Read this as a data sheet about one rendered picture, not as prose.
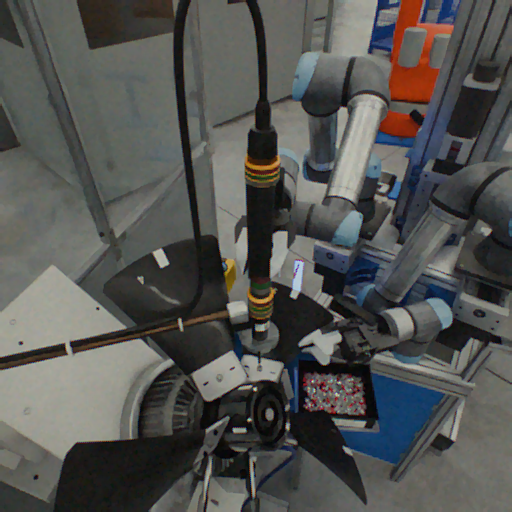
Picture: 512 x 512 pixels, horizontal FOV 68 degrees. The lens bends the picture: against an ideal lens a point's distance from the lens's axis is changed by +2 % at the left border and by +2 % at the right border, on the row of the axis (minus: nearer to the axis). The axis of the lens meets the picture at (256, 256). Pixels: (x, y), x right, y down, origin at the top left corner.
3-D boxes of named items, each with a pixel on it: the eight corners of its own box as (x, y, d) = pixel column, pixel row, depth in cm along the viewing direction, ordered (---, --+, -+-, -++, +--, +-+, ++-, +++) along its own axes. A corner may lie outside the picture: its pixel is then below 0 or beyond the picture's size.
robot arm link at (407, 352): (397, 328, 106) (407, 302, 98) (427, 360, 99) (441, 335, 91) (374, 338, 103) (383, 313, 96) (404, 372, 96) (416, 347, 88)
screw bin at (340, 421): (296, 424, 107) (297, 413, 103) (295, 370, 120) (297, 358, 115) (374, 430, 106) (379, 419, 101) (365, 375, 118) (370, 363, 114)
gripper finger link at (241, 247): (244, 295, 58) (261, 256, 64) (243, 267, 54) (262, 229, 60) (225, 290, 59) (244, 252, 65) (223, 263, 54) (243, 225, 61)
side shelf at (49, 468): (-27, 468, 97) (-33, 464, 95) (68, 352, 122) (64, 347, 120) (50, 503, 92) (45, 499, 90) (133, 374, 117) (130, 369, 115)
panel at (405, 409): (220, 407, 182) (208, 322, 137) (221, 404, 183) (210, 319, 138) (397, 467, 163) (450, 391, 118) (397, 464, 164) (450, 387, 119)
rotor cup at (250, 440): (232, 473, 73) (284, 477, 65) (181, 433, 68) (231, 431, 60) (256, 404, 83) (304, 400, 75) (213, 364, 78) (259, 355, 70)
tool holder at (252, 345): (235, 361, 66) (233, 327, 60) (226, 329, 71) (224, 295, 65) (284, 348, 68) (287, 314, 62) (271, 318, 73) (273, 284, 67)
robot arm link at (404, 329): (399, 300, 87) (388, 319, 94) (381, 305, 86) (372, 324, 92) (418, 328, 83) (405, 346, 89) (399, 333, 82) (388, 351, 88)
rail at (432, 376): (196, 322, 137) (194, 308, 132) (201, 314, 140) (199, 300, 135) (465, 399, 116) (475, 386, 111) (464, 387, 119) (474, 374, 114)
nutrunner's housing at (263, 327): (252, 356, 70) (250, 110, 39) (247, 339, 73) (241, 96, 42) (272, 351, 71) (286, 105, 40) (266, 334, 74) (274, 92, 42)
